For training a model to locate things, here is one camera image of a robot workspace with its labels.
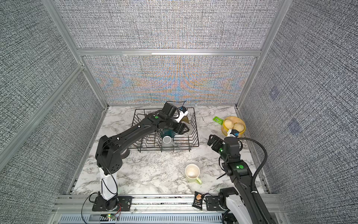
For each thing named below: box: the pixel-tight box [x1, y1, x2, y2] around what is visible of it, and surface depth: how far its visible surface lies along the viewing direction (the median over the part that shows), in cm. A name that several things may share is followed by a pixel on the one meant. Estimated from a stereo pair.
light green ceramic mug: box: [184, 163, 203, 185], surface depth 79 cm
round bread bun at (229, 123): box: [223, 119, 235, 130], surface depth 102 cm
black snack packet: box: [192, 190, 204, 210], surface depth 75 cm
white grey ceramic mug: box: [161, 135, 177, 152], surface depth 87 cm
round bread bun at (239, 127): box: [232, 122, 245, 133], surface depth 101 cm
